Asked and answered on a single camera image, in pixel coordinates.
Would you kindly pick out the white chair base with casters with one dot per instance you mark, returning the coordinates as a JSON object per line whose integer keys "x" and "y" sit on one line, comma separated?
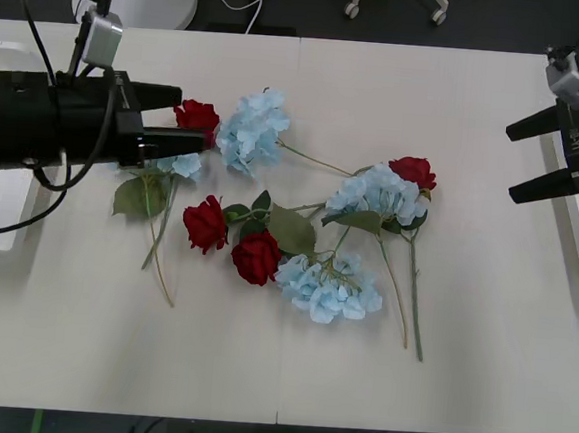
{"x": 438, "y": 16}

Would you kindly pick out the red rose green stem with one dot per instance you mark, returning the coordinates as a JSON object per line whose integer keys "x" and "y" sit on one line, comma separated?
{"x": 206, "y": 225}
{"x": 413, "y": 171}
{"x": 256, "y": 259}
{"x": 197, "y": 114}

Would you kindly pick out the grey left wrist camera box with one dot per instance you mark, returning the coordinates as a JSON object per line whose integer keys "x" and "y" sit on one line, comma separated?
{"x": 103, "y": 36}

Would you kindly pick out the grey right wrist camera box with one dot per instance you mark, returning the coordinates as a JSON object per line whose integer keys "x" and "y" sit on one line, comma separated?
{"x": 576, "y": 78}

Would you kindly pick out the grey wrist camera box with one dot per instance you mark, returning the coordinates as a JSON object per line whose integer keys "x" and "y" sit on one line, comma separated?
{"x": 103, "y": 36}
{"x": 576, "y": 78}

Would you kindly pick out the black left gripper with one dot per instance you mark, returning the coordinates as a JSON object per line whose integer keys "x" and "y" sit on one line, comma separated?
{"x": 91, "y": 125}

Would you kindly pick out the pale blue flower green stem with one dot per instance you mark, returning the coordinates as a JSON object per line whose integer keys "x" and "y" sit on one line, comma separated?
{"x": 371, "y": 193}
{"x": 251, "y": 133}
{"x": 185, "y": 165}
{"x": 333, "y": 295}

